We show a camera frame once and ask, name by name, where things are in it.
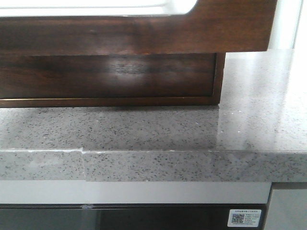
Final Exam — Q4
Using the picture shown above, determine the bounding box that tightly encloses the wooden drawer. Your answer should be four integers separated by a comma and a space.
0, 0, 276, 56
0, 54, 216, 99

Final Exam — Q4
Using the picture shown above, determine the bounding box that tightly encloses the dark wooden drawer cabinet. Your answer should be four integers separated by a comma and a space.
0, 53, 225, 108

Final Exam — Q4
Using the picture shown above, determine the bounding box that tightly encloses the white QR code sticker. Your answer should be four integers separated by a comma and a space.
227, 209, 262, 228

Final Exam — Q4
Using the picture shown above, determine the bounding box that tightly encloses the grey pleated curtain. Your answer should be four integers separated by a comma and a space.
268, 0, 307, 50

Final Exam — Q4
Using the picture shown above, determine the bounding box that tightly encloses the grey cabinet door panel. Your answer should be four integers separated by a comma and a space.
264, 183, 307, 230

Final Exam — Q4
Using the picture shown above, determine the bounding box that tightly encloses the black glass appliance door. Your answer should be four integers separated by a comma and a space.
0, 204, 266, 230

